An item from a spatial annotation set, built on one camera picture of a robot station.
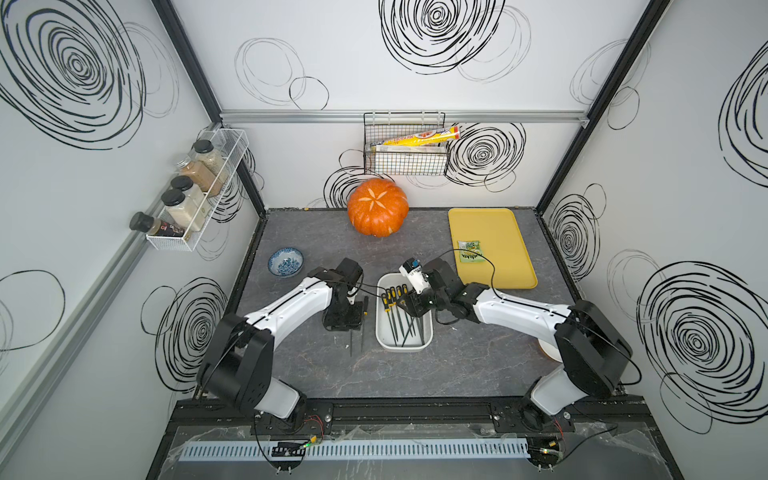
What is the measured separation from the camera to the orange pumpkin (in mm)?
1044

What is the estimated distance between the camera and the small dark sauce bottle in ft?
1.98

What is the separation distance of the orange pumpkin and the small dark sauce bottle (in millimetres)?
545
